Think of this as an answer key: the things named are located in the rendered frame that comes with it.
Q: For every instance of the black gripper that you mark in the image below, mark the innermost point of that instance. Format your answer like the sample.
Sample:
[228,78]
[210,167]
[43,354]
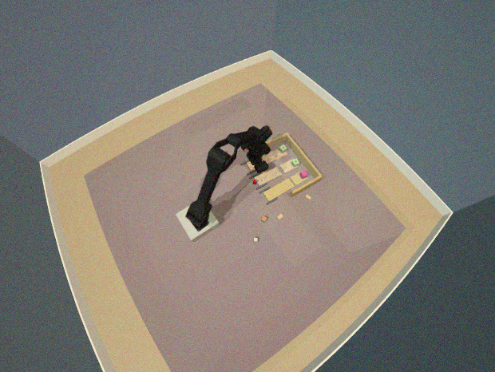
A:
[255,159]

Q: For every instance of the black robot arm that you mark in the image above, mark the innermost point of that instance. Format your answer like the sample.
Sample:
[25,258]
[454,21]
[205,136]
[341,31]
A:
[218,161]

